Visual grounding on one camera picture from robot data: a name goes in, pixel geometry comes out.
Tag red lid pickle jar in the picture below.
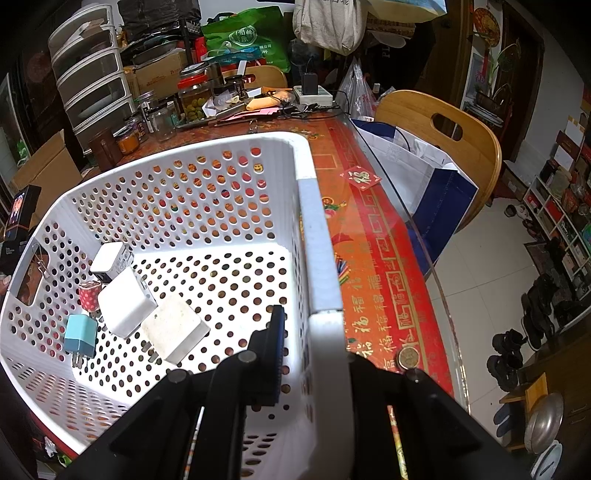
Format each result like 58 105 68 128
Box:
178 65 213 123

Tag white stacked drawer unit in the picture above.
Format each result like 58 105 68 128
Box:
47 4 134 139

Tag printed cardboard box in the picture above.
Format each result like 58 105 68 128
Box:
122 48 190 100

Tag black bag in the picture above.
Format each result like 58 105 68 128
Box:
117 0 201 26

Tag white power strip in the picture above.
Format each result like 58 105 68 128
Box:
294 88 334 104

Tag white perforated plastic basket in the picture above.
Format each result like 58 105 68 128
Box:
0 131 352 469

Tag pink dotted charger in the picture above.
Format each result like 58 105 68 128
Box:
78 281 102 319

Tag small orange jar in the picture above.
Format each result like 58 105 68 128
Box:
115 129 139 155

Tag stained white cube charger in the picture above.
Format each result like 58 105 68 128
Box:
141 294 211 365

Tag white cubby shelf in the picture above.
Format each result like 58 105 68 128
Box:
524 138 591 296

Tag metal basin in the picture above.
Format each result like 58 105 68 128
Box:
524 392 565 455

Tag wooden stool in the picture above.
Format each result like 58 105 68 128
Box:
499 371 550 453

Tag red square card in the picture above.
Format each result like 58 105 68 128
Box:
340 165 384 191

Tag brown ceramic pot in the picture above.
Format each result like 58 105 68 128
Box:
88 127 122 169

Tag white charger with black face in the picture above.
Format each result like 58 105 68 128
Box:
89 242 134 283

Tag clear plastic bag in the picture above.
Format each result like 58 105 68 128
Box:
339 58 375 118

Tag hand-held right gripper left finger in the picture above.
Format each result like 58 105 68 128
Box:
55 305 286 480

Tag round red wall decoration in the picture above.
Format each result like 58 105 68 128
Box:
473 7 502 35

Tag light blue charger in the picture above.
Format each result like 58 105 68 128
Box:
63 315 99 367

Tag beige canvas tote bag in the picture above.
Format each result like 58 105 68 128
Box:
293 0 368 56

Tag green shopping bag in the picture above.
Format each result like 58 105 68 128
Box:
201 6 294 75

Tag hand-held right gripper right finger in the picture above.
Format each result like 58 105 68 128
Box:
346 353 532 480

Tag open cardboard box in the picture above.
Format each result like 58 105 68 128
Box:
9 130 84 208

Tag blue slippers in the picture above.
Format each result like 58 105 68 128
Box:
493 401 513 439

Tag blue printed tote bag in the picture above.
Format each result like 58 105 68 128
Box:
367 0 448 24

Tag white and blue paper bag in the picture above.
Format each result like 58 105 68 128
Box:
351 119 478 266

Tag wooden chair with handle cutout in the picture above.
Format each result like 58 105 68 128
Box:
374 90 502 232

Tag black shoe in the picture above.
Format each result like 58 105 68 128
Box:
492 329 527 356
486 354 522 393
554 298 589 328
522 274 559 349

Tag clear empty glass jar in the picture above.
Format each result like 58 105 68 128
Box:
148 104 177 141

